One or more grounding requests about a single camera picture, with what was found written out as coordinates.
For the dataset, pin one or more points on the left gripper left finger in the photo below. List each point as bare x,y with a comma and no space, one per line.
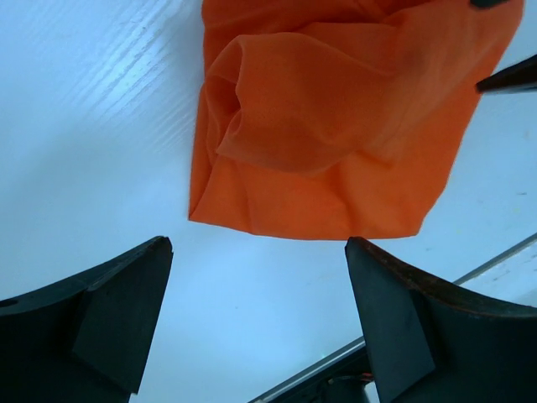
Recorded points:
86,338

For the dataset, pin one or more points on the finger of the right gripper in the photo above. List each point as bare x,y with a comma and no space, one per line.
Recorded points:
521,77
486,4

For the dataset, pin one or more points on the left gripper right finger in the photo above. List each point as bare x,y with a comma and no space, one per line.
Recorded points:
429,340

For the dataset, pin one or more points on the orange t-shirt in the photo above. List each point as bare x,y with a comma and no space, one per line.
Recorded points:
325,120

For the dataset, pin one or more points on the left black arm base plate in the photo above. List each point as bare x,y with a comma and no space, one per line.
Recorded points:
340,377

